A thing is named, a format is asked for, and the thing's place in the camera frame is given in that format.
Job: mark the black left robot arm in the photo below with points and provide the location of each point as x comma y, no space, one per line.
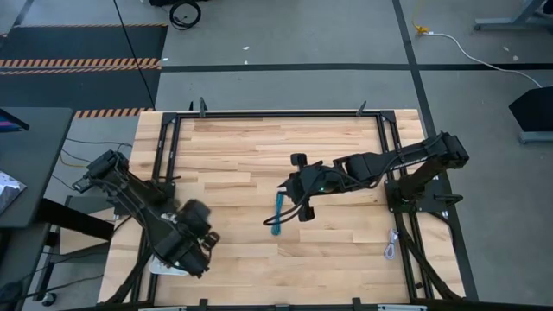
125,190

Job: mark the black aluminium table frame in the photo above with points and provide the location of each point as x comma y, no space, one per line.
276,115

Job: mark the black hazard striped mat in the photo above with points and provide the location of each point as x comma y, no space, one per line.
78,43

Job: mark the black desk leg frame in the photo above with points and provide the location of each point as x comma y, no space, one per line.
73,218

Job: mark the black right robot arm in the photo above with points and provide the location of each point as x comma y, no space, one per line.
415,160

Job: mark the black monitor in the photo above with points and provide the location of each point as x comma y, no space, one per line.
10,123

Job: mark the black caster wheel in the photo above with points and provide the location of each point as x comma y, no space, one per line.
48,299

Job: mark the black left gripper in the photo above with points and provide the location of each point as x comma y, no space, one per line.
181,255

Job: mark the dark grey desk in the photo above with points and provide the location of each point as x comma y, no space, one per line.
39,164

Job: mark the grey metal table leg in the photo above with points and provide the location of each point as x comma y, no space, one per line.
497,23

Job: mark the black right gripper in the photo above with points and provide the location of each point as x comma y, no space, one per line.
309,181

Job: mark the black angled floor stand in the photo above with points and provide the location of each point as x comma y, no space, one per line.
535,110

